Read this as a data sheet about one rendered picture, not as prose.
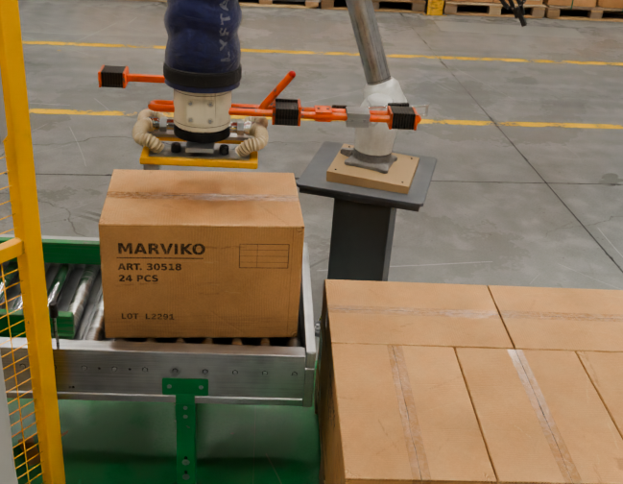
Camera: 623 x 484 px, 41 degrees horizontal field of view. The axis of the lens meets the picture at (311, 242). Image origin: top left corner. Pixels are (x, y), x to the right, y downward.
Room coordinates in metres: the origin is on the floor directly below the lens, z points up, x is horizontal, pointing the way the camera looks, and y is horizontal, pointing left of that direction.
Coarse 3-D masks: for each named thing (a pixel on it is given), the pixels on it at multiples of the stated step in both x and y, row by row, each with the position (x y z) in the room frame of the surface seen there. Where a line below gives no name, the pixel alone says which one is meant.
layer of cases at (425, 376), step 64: (384, 320) 2.33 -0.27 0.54; (448, 320) 2.36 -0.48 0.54; (512, 320) 2.39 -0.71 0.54; (576, 320) 2.42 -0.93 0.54; (320, 384) 2.40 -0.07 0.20; (384, 384) 1.98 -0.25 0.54; (448, 384) 2.01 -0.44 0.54; (512, 384) 2.03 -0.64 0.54; (576, 384) 2.05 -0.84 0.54; (384, 448) 1.70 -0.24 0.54; (448, 448) 1.72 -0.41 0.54; (512, 448) 1.74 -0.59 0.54; (576, 448) 1.76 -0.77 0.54
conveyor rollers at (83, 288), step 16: (16, 272) 2.48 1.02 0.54; (64, 272) 2.48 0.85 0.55; (96, 272) 2.52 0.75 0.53; (0, 288) 2.34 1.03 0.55; (64, 288) 2.41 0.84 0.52; (80, 288) 2.38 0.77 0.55; (16, 304) 2.25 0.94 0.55; (48, 304) 2.27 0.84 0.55; (80, 304) 2.29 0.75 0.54; (96, 320) 2.20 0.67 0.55; (96, 336) 2.11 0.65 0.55
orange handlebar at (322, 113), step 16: (128, 80) 2.57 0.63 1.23; (144, 80) 2.58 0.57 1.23; (160, 80) 2.58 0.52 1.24; (240, 112) 2.32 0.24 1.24; (256, 112) 2.33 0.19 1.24; (272, 112) 2.33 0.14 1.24; (304, 112) 2.35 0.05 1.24; (320, 112) 2.34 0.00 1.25; (336, 112) 2.36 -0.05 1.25; (384, 112) 2.41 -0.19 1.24
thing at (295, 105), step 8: (280, 104) 2.38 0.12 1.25; (288, 104) 2.39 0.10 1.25; (296, 104) 2.39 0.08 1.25; (280, 112) 2.32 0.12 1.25; (288, 112) 2.32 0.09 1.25; (296, 112) 2.32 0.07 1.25; (272, 120) 2.33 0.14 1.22; (280, 120) 2.32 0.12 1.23; (288, 120) 2.32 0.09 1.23; (296, 120) 2.32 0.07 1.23
